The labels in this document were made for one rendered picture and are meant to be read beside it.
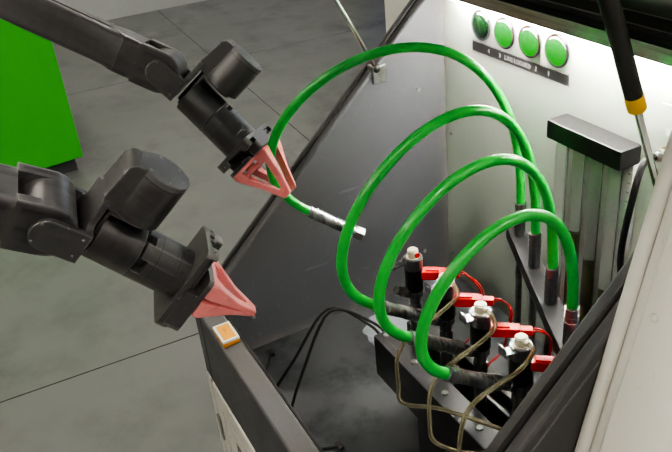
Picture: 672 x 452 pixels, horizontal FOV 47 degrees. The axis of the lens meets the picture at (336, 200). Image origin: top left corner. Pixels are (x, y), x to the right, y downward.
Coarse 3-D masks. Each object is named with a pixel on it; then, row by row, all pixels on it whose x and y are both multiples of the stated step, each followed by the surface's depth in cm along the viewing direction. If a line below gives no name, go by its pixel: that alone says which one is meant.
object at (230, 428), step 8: (216, 392) 145; (216, 400) 147; (224, 400) 141; (224, 408) 142; (224, 416) 145; (232, 416) 137; (224, 424) 147; (232, 424) 140; (224, 432) 150; (232, 432) 142; (240, 432) 135; (232, 440) 145; (240, 440) 137; (248, 440) 132; (232, 448) 148; (240, 448) 140; (248, 448) 133
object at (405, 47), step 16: (384, 48) 105; (400, 48) 105; (416, 48) 105; (432, 48) 106; (448, 48) 106; (352, 64) 105; (464, 64) 107; (320, 80) 106; (304, 96) 107; (496, 96) 110; (288, 112) 108; (512, 112) 112; (272, 144) 110; (512, 144) 114; (272, 176) 112; (304, 208) 115
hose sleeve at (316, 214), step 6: (312, 210) 116; (318, 210) 116; (312, 216) 116; (318, 216) 116; (324, 216) 116; (330, 216) 117; (324, 222) 116; (330, 222) 117; (336, 222) 117; (342, 222) 117; (336, 228) 117; (354, 228) 118
